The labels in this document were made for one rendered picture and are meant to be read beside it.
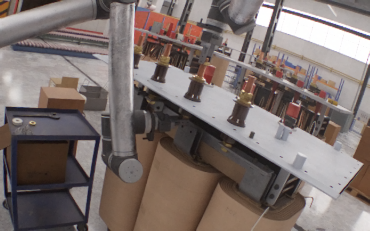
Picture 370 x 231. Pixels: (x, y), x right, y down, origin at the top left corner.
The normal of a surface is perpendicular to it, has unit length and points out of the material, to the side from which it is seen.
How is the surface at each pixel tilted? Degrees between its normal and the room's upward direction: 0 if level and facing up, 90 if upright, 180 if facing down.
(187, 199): 90
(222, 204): 90
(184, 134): 90
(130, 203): 90
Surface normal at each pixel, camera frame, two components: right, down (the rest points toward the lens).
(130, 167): 0.53, 0.12
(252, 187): -0.70, -0.02
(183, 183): -0.44, 0.11
